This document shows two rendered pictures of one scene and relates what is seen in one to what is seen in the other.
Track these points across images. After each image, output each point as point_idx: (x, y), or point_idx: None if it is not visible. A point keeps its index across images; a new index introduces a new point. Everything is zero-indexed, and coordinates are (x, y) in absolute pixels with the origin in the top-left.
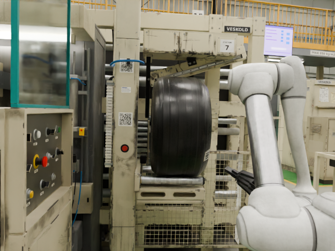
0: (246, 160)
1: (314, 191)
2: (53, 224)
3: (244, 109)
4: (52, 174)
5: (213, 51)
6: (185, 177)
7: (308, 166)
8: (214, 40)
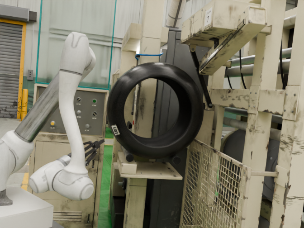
0: (237, 175)
1: (65, 168)
2: (65, 144)
3: (280, 102)
4: (85, 124)
5: (202, 27)
6: (127, 150)
7: (71, 142)
8: (204, 14)
